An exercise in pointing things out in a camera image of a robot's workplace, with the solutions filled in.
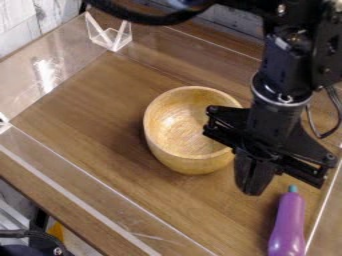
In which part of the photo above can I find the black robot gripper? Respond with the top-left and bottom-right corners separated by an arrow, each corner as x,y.
204,100 -> 337,196

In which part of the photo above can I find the purple toy eggplant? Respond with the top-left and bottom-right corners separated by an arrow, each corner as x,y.
268,185 -> 307,256

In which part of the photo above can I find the brown wooden bowl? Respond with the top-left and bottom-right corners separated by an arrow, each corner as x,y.
144,86 -> 242,175

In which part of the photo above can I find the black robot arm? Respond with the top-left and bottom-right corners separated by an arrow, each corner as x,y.
204,0 -> 342,196

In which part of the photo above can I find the black clamp with screw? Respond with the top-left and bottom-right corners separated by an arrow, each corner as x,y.
43,245 -> 74,256

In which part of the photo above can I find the clear acrylic tray wall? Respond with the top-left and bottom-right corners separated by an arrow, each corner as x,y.
0,11 -> 342,256

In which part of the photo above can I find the clear acrylic corner bracket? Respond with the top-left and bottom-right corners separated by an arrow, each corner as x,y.
85,12 -> 133,52

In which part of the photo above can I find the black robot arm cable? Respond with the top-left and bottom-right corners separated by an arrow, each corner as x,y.
82,0 -> 216,26

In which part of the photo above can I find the black cable bottom left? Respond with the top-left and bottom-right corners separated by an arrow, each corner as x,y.
0,229 -> 67,256

